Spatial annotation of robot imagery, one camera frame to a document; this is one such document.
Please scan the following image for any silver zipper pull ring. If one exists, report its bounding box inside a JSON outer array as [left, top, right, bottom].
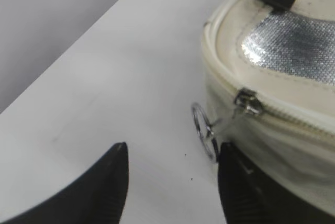
[[191, 87, 264, 163]]

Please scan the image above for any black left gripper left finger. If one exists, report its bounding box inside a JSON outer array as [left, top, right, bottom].
[[7, 142, 129, 224]]

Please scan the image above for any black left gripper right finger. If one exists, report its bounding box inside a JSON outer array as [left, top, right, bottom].
[[218, 142, 334, 223]]

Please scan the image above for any cream canvas zipper bag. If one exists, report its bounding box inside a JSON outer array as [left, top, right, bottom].
[[202, 0, 334, 215]]

